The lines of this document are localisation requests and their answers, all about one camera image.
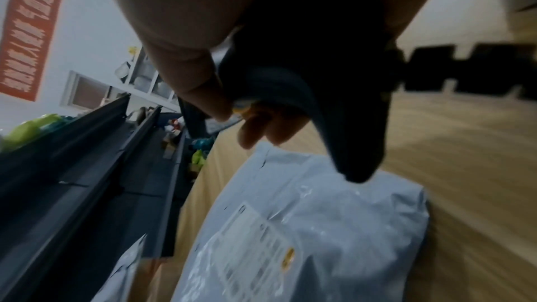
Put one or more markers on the white framed wall window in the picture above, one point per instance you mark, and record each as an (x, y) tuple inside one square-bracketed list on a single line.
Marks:
[(86, 90)]

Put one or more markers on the small grey plastic mailer parcel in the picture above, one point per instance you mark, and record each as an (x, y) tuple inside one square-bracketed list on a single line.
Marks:
[(126, 274)]

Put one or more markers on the large grey plastic mailer parcel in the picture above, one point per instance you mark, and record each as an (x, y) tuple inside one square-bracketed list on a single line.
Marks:
[(319, 227)]

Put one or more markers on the black handheld barcode scanner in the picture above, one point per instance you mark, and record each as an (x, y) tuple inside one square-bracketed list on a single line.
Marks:
[(327, 72)]

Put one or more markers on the pile of green packets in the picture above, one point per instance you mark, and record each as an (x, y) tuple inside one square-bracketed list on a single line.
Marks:
[(29, 130)]

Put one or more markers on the person's right hand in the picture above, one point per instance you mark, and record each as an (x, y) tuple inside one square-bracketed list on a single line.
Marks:
[(188, 5)]

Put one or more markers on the brown cardboard box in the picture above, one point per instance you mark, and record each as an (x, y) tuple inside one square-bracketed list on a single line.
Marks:
[(522, 2)]

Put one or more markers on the black interlocking floor mats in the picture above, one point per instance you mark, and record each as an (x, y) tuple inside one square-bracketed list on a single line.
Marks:
[(470, 68)]

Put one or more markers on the yellow green packet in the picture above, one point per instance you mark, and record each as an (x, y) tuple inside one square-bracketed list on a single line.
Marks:
[(199, 158)]

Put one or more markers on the red wall banner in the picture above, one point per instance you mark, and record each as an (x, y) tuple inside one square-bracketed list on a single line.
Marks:
[(33, 28)]

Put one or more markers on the dark grey conveyor belt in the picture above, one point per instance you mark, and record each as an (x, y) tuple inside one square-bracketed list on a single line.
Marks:
[(84, 178)]

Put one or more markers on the white shelf unit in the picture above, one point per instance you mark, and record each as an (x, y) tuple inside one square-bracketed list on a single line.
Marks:
[(142, 75)]

